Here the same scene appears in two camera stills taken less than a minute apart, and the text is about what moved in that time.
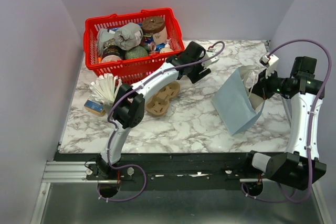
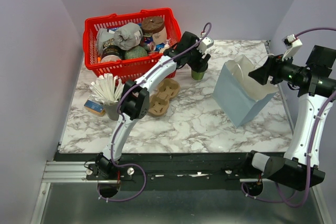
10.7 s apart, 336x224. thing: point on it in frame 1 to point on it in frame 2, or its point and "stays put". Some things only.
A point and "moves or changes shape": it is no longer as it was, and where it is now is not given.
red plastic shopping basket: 128,70 stays put
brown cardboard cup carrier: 158,105 stays put
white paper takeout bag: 237,106 moves or changes shape
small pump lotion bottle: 167,49 stays put
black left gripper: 195,77 to 197,65
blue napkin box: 94,107 stays put
